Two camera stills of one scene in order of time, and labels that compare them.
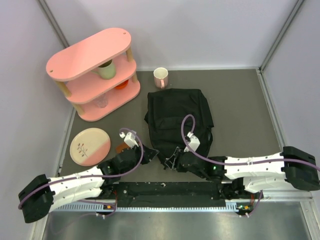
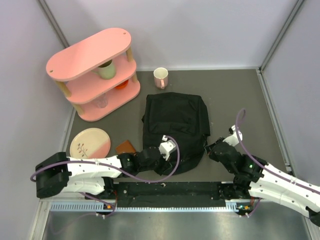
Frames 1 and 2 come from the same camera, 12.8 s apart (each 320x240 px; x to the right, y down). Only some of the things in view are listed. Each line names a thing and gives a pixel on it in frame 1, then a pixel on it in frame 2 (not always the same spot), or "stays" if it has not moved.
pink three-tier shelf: x=97 y=75 stays
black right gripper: x=171 y=161 to x=209 y=149
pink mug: x=160 y=75 stays
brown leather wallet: x=119 y=148 stays
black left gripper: x=148 y=155 to x=165 y=165
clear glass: x=101 y=101 stays
